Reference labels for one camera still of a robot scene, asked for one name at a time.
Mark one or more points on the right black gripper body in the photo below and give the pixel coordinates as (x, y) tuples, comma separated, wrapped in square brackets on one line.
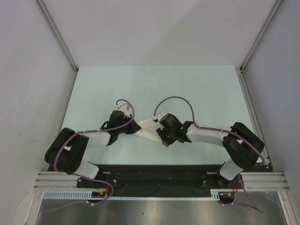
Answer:
[(167, 136)]

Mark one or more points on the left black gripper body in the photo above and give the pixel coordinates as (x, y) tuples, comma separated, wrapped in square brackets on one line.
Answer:
[(126, 129)]

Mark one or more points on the white cloth napkin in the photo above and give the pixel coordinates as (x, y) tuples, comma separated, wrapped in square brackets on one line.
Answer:
[(154, 131)]

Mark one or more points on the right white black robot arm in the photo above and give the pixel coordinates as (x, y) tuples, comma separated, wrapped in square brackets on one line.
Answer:
[(242, 145)]

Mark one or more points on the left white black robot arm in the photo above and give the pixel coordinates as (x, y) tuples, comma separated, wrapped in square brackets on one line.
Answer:
[(66, 152)]

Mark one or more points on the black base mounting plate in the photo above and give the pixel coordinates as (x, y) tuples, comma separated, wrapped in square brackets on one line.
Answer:
[(166, 180)]

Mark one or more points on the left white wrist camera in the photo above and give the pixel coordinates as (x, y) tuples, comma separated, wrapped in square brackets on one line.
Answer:
[(125, 109)]

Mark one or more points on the white slotted cable duct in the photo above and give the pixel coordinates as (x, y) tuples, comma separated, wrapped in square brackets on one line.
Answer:
[(212, 195)]

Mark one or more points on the right aluminium side rail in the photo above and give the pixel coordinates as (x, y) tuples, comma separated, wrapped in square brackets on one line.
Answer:
[(252, 111)]

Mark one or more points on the aluminium front rail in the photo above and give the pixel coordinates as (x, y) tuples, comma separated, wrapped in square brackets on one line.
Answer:
[(253, 181)]

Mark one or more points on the left aluminium frame post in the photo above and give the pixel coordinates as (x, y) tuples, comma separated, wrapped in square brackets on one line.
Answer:
[(56, 33)]

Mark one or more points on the aluminium frame post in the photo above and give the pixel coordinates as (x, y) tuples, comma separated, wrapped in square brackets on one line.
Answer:
[(262, 32), (56, 33)]

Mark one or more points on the right aluminium frame post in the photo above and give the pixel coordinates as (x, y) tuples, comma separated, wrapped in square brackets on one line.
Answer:
[(262, 32)]

